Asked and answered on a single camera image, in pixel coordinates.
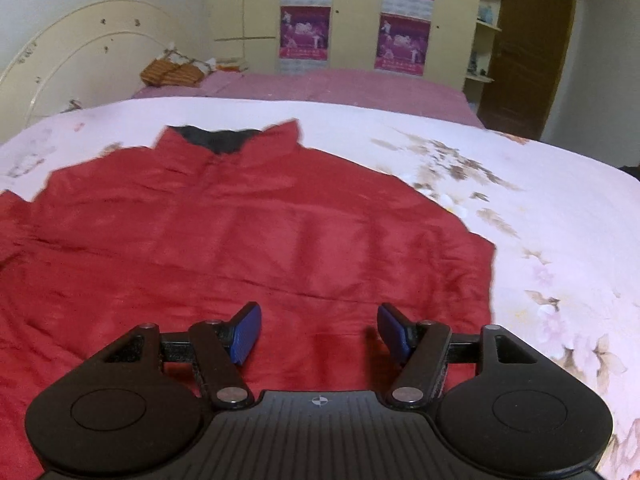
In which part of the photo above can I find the brown wooden door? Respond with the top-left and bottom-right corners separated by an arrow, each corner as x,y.
477,0 -> 581,141

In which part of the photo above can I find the cream curved headboard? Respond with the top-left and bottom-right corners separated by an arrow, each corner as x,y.
0,0 -> 208,143

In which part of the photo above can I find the cream wall shelf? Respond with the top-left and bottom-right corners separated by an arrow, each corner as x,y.
464,0 -> 512,84

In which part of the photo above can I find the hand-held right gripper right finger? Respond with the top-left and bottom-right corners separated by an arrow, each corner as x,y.
376,302 -> 540,406

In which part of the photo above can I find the floral white bed sheet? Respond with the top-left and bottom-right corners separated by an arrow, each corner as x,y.
0,96 -> 640,480

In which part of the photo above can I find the pink bed sheet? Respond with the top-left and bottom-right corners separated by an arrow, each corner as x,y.
131,69 -> 486,128

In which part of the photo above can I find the red padded jacket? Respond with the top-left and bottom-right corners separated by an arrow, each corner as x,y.
0,119 -> 497,480

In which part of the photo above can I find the wicker basket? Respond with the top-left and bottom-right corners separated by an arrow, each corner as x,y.
140,59 -> 176,88
167,52 -> 207,85

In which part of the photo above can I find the orange white bundle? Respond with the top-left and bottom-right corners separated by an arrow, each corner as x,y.
204,56 -> 251,75

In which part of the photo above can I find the cream wardrobe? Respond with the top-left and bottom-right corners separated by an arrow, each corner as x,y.
205,0 -> 510,93

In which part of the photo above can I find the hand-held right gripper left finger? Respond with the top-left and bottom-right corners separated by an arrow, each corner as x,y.
86,301 -> 263,409

